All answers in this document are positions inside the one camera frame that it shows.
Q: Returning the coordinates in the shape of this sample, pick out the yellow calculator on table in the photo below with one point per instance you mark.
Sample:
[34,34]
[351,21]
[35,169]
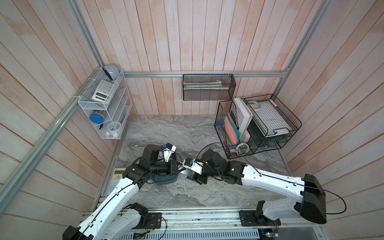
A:
[116,176]

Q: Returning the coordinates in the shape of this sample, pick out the black wire file organizer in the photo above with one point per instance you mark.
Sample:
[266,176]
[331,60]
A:
[233,125]

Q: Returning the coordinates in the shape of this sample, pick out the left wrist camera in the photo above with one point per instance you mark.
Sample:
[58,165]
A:
[168,150]

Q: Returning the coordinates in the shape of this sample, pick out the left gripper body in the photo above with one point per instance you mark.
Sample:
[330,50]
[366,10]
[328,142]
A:
[163,167]

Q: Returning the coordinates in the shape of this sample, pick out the pink folder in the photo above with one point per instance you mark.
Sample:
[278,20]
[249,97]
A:
[230,131]

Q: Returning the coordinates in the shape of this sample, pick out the white book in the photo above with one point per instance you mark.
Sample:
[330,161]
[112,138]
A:
[242,116]

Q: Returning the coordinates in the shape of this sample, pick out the grid notepad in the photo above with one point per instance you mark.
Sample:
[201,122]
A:
[268,119]

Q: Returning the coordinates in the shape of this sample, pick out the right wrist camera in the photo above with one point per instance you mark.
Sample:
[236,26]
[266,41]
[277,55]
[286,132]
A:
[191,167]

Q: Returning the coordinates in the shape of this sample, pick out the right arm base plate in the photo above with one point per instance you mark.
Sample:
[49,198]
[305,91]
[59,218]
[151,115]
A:
[252,219]

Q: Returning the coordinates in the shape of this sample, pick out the blue lid container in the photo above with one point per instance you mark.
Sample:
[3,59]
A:
[97,118]

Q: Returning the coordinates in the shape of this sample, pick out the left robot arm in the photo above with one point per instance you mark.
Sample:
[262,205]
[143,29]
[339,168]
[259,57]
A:
[113,218]

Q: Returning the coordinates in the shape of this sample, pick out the black mesh wall basket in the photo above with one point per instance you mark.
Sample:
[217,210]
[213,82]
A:
[208,87]

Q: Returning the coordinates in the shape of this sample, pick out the teal storage box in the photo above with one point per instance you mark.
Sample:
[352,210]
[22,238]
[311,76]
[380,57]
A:
[164,180]

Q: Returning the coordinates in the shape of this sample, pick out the tape roll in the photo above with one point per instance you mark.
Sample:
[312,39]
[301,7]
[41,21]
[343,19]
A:
[242,149]

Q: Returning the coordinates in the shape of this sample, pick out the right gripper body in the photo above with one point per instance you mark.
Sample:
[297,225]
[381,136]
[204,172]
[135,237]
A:
[207,172]

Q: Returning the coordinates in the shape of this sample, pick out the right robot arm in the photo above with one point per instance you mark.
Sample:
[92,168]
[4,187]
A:
[303,197]

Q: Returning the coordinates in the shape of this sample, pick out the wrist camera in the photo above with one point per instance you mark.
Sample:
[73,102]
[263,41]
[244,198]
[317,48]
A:
[168,150]
[191,167]

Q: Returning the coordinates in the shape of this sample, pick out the white wire wall shelf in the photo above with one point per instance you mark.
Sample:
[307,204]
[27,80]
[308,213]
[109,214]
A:
[119,108]

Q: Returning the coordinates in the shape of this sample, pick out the black wire tray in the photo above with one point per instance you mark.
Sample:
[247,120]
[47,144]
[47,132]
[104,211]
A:
[287,114]

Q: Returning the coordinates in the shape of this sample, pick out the white calculator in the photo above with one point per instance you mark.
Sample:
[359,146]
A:
[104,92]

